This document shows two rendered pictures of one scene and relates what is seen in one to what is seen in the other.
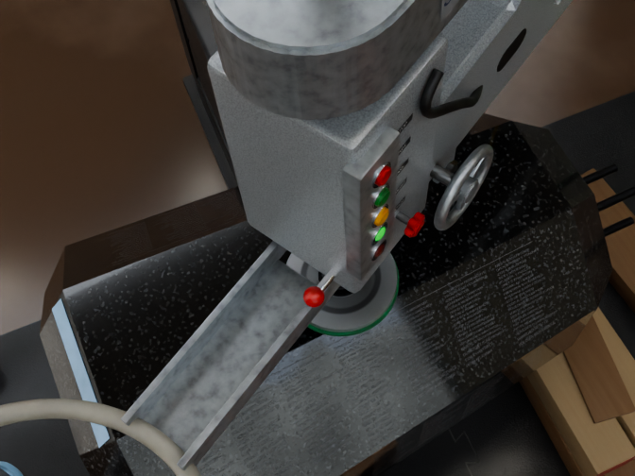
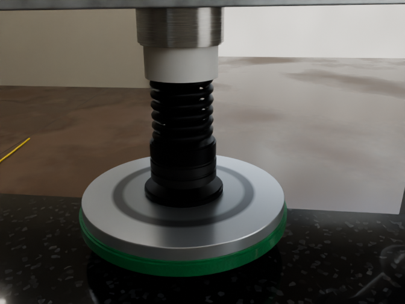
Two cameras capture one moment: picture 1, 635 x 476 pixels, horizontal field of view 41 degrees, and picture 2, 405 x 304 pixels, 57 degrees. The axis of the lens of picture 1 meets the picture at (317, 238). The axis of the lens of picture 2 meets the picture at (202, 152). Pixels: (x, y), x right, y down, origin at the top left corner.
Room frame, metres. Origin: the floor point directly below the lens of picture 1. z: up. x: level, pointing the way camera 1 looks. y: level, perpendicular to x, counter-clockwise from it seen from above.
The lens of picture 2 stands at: (0.95, 0.15, 1.04)
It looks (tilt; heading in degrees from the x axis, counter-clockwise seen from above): 21 degrees down; 208
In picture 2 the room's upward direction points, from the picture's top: straight up
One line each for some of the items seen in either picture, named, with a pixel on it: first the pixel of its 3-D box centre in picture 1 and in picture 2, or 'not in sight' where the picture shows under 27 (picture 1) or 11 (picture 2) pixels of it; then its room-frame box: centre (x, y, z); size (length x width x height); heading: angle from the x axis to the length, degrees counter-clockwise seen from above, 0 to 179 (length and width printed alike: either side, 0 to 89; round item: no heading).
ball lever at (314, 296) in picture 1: (322, 285); not in sight; (0.50, 0.00, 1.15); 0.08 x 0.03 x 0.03; 137
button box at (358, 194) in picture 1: (370, 209); not in sight; (0.51, -0.07, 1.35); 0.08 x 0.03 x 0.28; 137
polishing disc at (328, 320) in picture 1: (340, 278); (184, 193); (0.64, -0.04, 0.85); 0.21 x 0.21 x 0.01
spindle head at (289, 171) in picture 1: (366, 111); not in sight; (0.70, -0.09, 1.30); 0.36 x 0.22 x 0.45; 137
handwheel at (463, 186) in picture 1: (444, 176); not in sight; (0.65, -0.20, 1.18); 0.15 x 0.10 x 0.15; 137
